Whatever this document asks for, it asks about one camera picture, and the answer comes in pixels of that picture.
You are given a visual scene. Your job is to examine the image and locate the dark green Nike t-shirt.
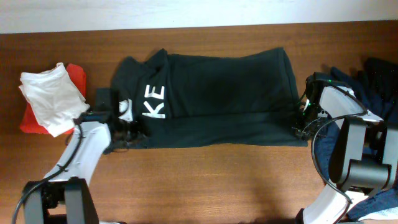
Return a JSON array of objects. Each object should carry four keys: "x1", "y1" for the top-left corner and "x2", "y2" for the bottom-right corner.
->
[{"x1": 111, "y1": 48, "x2": 307, "y2": 149}]

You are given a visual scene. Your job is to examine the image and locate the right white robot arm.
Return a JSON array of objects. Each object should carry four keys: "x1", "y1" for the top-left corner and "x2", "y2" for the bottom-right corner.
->
[{"x1": 293, "y1": 73, "x2": 397, "y2": 223}]

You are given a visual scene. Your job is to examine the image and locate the white folded t-shirt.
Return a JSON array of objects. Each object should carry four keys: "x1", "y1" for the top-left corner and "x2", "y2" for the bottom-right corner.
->
[{"x1": 19, "y1": 62, "x2": 89, "y2": 137}]

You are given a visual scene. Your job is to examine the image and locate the navy blue trousers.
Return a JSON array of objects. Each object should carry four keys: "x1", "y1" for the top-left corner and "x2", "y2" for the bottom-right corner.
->
[{"x1": 315, "y1": 58, "x2": 397, "y2": 222}]

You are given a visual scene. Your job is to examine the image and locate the red folded garment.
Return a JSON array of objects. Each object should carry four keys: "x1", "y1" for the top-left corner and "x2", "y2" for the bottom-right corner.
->
[{"x1": 19, "y1": 63, "x2": 86, "y2": 134}]

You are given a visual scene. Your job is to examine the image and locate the white towel corner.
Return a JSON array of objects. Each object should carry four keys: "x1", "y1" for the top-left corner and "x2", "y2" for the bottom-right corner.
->
[{"x1": 359, "y1": 207, "x2": 398, "y2": 221}]

